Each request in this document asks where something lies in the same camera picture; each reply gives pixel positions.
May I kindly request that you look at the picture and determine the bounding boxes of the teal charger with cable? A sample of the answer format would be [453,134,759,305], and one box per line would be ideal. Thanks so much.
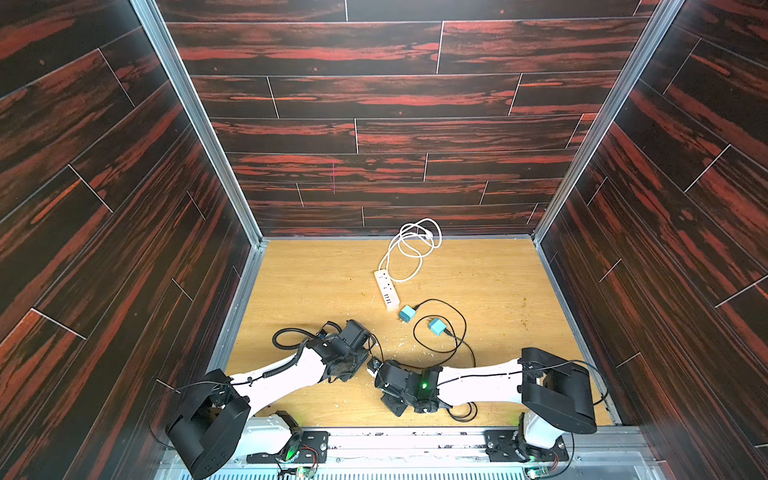
[428,317,447,336]

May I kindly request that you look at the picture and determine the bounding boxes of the black usb cable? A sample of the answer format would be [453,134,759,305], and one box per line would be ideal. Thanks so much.
[411,298,479,424]

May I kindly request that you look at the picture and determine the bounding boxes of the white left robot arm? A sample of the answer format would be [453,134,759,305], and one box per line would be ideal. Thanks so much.
[165,320,376,479]

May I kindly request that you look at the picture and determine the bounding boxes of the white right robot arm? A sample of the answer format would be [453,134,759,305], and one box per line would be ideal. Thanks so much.
[367,347,597,449]

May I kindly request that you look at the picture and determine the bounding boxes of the white power strip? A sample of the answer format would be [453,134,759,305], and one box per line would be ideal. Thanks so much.
[374,269,400,311]

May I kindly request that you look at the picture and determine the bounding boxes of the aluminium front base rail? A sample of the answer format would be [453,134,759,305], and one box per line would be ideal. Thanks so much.
[155,425,667,480]

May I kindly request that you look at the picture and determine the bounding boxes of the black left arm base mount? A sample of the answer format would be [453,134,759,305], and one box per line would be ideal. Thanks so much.
[238,410,330,465]

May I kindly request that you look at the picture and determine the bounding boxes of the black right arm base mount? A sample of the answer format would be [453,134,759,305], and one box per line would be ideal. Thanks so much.
[483,429,569,463]

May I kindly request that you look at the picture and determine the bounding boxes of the aluminium left floor rail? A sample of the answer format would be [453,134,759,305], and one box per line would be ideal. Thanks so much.
[207,239,269,371]

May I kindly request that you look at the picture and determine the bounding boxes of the aluminium floor rail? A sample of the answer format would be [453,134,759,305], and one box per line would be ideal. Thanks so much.
[533,242,624,426]
[207,239,269,371]

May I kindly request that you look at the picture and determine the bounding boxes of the white power strip cable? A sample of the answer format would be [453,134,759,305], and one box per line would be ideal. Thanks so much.
[377,217,443,284]

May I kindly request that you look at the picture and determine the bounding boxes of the aluminium right floor rail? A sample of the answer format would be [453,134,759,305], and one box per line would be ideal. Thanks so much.
[533,242,624,426]

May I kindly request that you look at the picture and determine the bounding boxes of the aluminium left corner post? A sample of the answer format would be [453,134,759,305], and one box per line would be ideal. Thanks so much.
[129,0,263,248]

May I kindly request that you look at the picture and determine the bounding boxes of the aluminium corner post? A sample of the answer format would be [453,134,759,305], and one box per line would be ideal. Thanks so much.
[532,0,685,250]
[129,0,263,248]

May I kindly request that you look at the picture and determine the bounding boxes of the aluminium right corner post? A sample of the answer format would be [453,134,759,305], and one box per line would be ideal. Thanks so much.
[532,0,685,250]

